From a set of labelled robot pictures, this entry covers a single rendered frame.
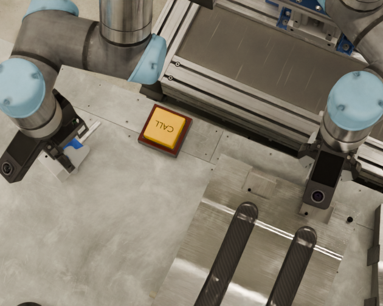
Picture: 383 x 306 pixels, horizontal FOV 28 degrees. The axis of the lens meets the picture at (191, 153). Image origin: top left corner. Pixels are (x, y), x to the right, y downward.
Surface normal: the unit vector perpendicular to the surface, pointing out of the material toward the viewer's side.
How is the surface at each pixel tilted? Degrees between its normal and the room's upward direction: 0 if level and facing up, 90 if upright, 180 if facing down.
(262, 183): 0
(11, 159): 32
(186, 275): 20
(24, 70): 0
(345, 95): 1
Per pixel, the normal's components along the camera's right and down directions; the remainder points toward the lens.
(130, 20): 0.18, 0.76
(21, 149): -0.43, 0.13
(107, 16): -0.66, 0.55
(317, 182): -0.22, 0.24
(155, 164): -0.04, -0.28
